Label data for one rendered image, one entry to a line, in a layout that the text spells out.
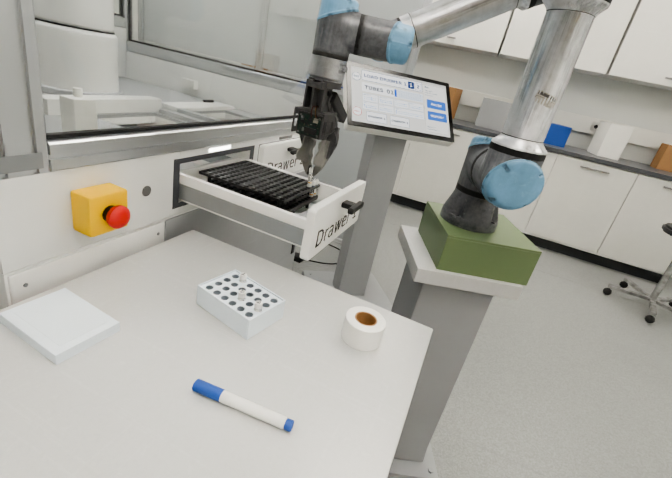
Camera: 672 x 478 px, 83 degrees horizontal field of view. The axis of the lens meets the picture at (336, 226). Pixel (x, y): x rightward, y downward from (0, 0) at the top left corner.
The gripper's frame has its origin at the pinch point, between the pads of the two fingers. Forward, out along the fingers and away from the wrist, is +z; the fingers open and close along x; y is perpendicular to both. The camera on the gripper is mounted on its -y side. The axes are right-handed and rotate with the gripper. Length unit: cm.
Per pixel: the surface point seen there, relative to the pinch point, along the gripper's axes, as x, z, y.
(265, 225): 0.0, 8.9, 18.1
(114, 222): -15.4, 7.1, 39.7
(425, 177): -8, 59, -288
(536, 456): 90, 94, -48
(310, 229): 10.5, 5.4, 19.8
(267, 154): -20.8, 4.1, -13.7
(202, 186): -16.6, 5.8, 17.9
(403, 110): -3, -11, -92
